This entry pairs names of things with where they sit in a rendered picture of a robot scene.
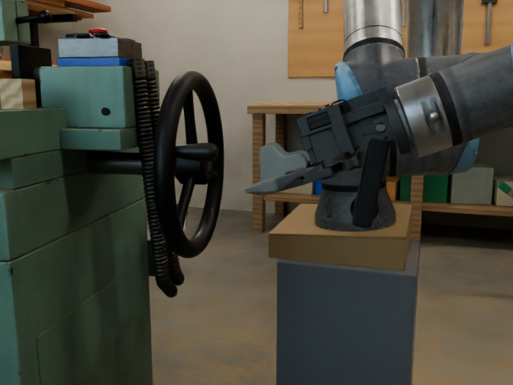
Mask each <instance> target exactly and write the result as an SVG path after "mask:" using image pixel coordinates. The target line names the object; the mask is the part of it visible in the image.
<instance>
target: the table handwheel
mask: <svg viewBox="0 0 513 385"><path fill-rule="evenodd" d="M192 90H194V91H195V93H196V95H197V96H198V98H199V101H200V103H201V105H202V110H203V113H204V116H205V123H206V128H207V135H208V143H212V144H214V145H215V146H217V147H218V158H216V159H215V160H213V161H197V160H187V159H183V158H178V157H175V149H176V135H177V129H178V125H179V118H180V115H181V111H182V107H183V111H184V118H185V127H186V144H197V143H198V140H197V134H196V127H195V113H194V102H193V91H192ZM140 158H141V157H140V153H128V152H90V153H89V154H88V156H87V158H86V167H87V170H88V171H89V172H90V173H94V174H119V175H143V173H142V169H141V167H142V165H141V164H140V163H141V162H142V161H141V160H140ZM175 177H176V178H177V180H178V181H179V182H180V183H181V184H183V186H182V192H181V195H180V198H179V204H178V206H177V204H176V191H175ZM223 182H224V138H223V129H222V123H221V114H220V110H219V107H218V101H217V99H216V96H215V93H214V90H213V88H212V87H211V84H210V83H209V81H208V80H207V79H206V78H205V77H204V76H203V75H202V74H201V73H198V72H196V71H191V70H190V71H186V72H183V73H181V74H179V75H178V76H177V77H176V78H175V79H174V80H173V82H172V83H171V85H170V86H169V88H168V90H167V92H166V94H165V97H164V99H163V103H162V105H161V109H160V113H159V118H158V121H157V126H156V135H155V141H154V151H153V187H154V195H155V203H156V211H157V215H158V219H159V223H160V227H161V230H162V233H163V236H164V238H165V239H166V242H167V244H168V245H169V247H170V248H171V249H172V250H173V251H174V252H175V253H176V254H177V255H179V256H180V257H184V258H192V257H196V256H198V255H199V254H200V253H201V252H203V250H204V249H205V248H206V247H207V245H208V243H209V241H210V240H211V237H212V235H213V233H214V230H215V226H216V223H217V220H218V214H219V210H220V206H221V197H222V189H223ZM206 184H208V187H207V193H206V199H205V206H204V210H203V213H202V218H201V221H200V223H199V225H198V228H197V230H196V232H195V234H194V236H193V237H192V238H191V239H190V240H189V239H188V238H187V237H186V235H185V233H184V231H183V227H184V223H185V220H186V214H187V211H188V207H189V203H190V199H191V197H192V192H193V189H194V187H195V185H206Z"/></svg>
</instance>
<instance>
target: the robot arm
mask: <svg viewBox="0 0 513 385"><path fill-rule="evenodd" d="M343 10H344V54H343V62H339V63H337V64H336V65H335V66H334V74H335V82H336V90H337V101H335V102H332V104H331V105H329V104H327V105H325V106H324V107H323V108H320V109H319V110H318V111H317V112H314V113H313V112H309V113H307V114H305V115H302V117H301V118H297V119H296V120H297V122H296V123H297V125H298V129H299V131H300V133H301V134H300V135H299V137H300V138H301V141H302V145H303V147H304V149H305V150H308V153H307V152H306V151H303V150H299V151H296V152H293V153H288V152H286V151H285V150H284V149H283V148H282V147H281V146H280V145H279V144H277V143H276V142H272V143H269V144H267V145H265V146H263V147H261V148H260V151H259V162H260V177H261V181H260V182H258V183H255V184H253V185H251V186H248V187H246V188H245V189H244V190H245V192H246V193H249V194H254V195H258V196H263V195H267V194H270V193H276V192H279V191H283V190H287V189H291V188H295V187H297V186H302V185H305V184H308V183H312V182H314V181H316V180H321V186H322V191H321V196H320V199H319V202H318V206H317V208H316V211H315V224H316V225H317V226H319V227H321V228H325V229H328V230H333V231H372V230H377V229H381V228H387V227H389V226H391V225H393V224H395V222H396V215H395V209H394V206H393V204H392V201H391V199H390V197H389V194H388V191H387V188H386V177H387V176H425V175H450V174H454V173H465V172H466V171H468V170H470V169H471V168H472V166H473V164H474V163H475V160H476V156H477V153H478V147H479V138H480V137H483V136H486V135H488V134H492V133H495V132H497V131H501V130H504V129H506V128H510V127H513V42H512V43H511V45H508V46H506V47H503V48H500V49H497V50H494V51H492V52H485V53H464V54H462V44H463V13H464V0H407V58H405V48H404V47H403V41H402V21H401V10H400V0H343ZM337 102H338V104H336V105H333V104H334V103H337Z"/></svg>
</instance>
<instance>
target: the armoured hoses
mask: <svg viewBox="0 0 513 385"><path fill-rule="evenodd" d="M127 64H128V66H130V67H131V68H132V74H133V80H134V81H133V84H134V98H135V99H134V101H135V110H136V112H135V114H136V119H137V120H136V123H137V126H136V127H137V132H138V133H137V136H139V137H138V140H139V142H138V144H139V148H140V150H139V152H140V157H141V158H140V160H141V161H142V162H141V163H140V164H141V165H142V167H141V169H142V173H143V175H142V177H143V181H144V183H143V184H144V185H145V187H144V189H145V191H144V193H145V194H146V195H145V197H146V199H145V201H146V205H147V207H146V209H147V214H148V215H147V217H148V219H147V220H148V222H149V223H148V225H149V229H150V230H149V233H150V240H151V242H150V243H151V245H152V246H151V248H152V252H153V253H152V256H153V264H154V265H153V267H154V271H155V273H154V274H155V278H156V279H155V280H156V284H157V286H158V287H159V288H160V289H161V290H162V291H163V292H164V294H165V295H167V296H168V297H170V298H173V297H174V296H176V295H177V292H178V290H177V286H179V285H182V284H183V283H184V279H185V278H184V275H183V274H182V271H181V269H180V264H179V258H178V256H179V255H177V254H176V253H175V252H174V251H173V250H172V249H171V248H170V247H169V245H168V244H167V242H166V239H165V238H164V236H163V233H162V230H161V227H160V223H159V219H158V215H157V211H156V203H155V195H154V187H153V151H154V141H155V135H156V126H157V121H158V118H159V113H160V110H159V108H160V106H159V102H158V100H159V98H158V97H157V96H158V95H159V94H158V93H157V92H158V89H157V85H156V83H157V81H156V73H155V65H154V61H153V60H148V61H144V59H132V60H128V61H127ZM176 285H177V286H176Z"/></svg>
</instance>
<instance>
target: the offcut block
mask: <svg viewBox="0 0 513 385"><path fill-rule="evenodd" d="M0 96H1V106H2V109H25V108H37V101H36V91H35V80H34V79H0Z"/></svg>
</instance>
